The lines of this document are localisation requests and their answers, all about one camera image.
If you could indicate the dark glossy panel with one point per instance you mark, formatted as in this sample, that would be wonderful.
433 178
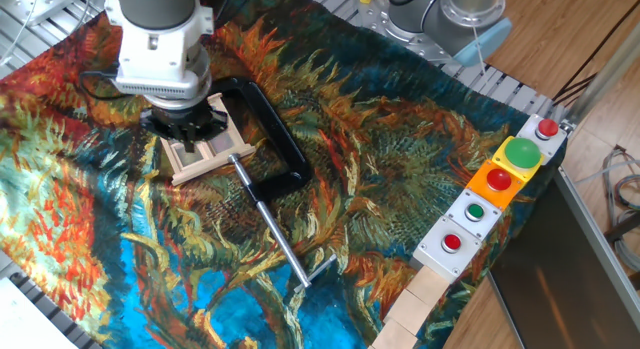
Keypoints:
550 289

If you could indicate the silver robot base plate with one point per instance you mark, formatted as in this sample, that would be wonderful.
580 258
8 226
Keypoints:
395 36

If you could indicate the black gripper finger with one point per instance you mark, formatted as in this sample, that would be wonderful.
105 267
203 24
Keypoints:
212 125
160 131

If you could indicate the grey box flat red button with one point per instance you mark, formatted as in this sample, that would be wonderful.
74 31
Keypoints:
430 254

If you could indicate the grey box green button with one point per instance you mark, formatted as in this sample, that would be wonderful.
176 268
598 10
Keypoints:
474 212

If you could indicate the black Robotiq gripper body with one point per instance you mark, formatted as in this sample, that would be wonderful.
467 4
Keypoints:
182 116

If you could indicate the grey box raised red button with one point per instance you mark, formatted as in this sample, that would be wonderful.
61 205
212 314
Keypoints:
547 128

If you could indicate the orange box red button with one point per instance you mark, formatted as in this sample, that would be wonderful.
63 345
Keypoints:
499 180

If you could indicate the silver metal plate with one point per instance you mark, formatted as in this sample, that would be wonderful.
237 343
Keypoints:
45 4

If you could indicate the pale wooden block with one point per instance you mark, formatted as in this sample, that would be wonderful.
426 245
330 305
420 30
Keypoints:
427 285
392 336
407 311

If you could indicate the aluminium frame post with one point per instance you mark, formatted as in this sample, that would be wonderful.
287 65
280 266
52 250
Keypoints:
605 79

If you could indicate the aluminium table edge rail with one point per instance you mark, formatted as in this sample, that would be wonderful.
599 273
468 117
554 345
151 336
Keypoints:
600 236

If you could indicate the small wooden sliding window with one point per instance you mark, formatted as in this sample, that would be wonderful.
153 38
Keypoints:
210 165

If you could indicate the sunflower painting print cloth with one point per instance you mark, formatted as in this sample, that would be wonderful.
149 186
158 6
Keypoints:
375 114

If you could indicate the yellow box big green button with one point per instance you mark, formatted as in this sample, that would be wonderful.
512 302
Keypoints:
522 153

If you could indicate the black C-clamp with silver screw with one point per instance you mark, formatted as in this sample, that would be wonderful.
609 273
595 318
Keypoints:
287 141

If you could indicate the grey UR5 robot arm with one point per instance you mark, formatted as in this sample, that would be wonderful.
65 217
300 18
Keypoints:
160 49

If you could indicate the white board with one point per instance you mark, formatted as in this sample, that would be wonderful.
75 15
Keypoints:
25 324

